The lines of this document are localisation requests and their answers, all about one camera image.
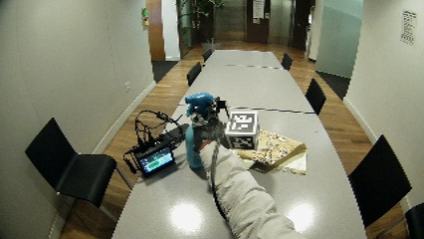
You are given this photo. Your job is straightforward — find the black glove cable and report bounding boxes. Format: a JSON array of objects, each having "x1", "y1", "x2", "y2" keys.
[{"x1": 206, "y1": 140, "x2": 229, "y2": 220}]

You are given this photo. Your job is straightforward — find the printed wall poster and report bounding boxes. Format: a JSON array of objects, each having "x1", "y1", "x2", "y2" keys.
[{"x1": 399, "y1": 10, "x2": 419, "y2": 47}]

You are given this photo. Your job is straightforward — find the beige patterned cloth bag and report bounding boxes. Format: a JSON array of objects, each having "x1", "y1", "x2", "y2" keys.
[{"x1": 233, "y1": 128, "x2": 309, "y2": 176}]

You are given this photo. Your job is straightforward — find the green wall sign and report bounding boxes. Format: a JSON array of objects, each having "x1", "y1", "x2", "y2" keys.
[{"x1": 141, "y1": 7, "x2": 152, "y2": 28}]

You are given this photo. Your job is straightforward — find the white paper on door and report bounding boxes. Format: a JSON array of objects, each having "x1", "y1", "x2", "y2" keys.
[{"x1": 252, "y1": 0, "x2": 266, "y2": 20}]

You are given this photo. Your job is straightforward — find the black camera cables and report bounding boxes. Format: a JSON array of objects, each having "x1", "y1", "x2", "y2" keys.
[{"x1": 133, "y1": 109, "x2": 184, "y2": 148}]

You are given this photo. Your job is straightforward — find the grey plant pot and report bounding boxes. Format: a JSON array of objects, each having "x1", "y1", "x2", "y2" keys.
[{"x1": 202, "y1": 39, "x2": 222, "y2": 53}]

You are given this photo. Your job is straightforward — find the white cube of black markers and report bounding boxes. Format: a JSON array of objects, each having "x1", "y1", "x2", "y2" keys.
[{"x1": 224, "y1": 111, "x2": 261, "y2": 150}]

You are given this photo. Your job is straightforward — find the black camera with screen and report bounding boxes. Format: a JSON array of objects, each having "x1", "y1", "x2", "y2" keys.
[{"x1": 124, "y1": 122, "x2": 192, "y2": 178}]

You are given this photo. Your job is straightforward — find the green potted plant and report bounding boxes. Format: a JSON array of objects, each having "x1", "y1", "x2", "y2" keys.
[{"x1": 177, "y1": 0, "x2": 228, "y2": 44}]

